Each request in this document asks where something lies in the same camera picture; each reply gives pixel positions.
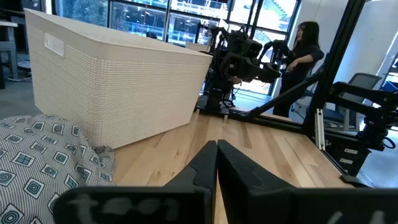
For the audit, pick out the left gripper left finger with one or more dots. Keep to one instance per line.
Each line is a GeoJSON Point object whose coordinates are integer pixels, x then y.
{"type": "Point", "coordinates": [205, 168]}

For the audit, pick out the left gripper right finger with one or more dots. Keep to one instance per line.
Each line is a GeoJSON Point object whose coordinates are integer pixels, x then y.
{"type": "Point", "coordinates": [239, 180]}

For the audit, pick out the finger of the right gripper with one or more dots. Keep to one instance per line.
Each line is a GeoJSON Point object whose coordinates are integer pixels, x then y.
{"type": "Point", "coordinates": [276, 74]}
{"type": "Point", "coordinates": [265, 72]}

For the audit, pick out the white plastic basket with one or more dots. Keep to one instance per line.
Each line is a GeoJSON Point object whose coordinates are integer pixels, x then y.
{"type": "Point", "coordinates": [109, 87]}

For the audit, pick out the grey patterned cloth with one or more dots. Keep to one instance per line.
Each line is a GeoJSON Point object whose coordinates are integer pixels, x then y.
{"type": "Point", "coordinates": [37, 161]}

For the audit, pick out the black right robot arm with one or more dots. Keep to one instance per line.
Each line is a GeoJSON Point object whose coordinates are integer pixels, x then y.
{"type": "Point", "coordinates": [239, 40]}

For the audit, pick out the person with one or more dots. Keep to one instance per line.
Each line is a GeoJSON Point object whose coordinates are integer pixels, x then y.
{"type": "Point", "coordinates": [303, 62]}

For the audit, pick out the grey office chair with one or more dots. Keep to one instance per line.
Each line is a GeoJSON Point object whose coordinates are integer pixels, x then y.
{"type": "Point", "coordinates": [362, 81]}

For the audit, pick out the grey side table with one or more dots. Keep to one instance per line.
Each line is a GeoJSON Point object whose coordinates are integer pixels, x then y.
{"type": "Point", "coordinates": [9, 46]}

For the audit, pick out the black aluminium frame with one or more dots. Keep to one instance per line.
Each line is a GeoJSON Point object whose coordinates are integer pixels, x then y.
{"type": "Point", "coordinates": [329, 62]}

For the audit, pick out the silver frame bracket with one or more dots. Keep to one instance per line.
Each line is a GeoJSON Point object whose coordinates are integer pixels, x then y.
{"type": "Point", "coordinates": [320, 130]}

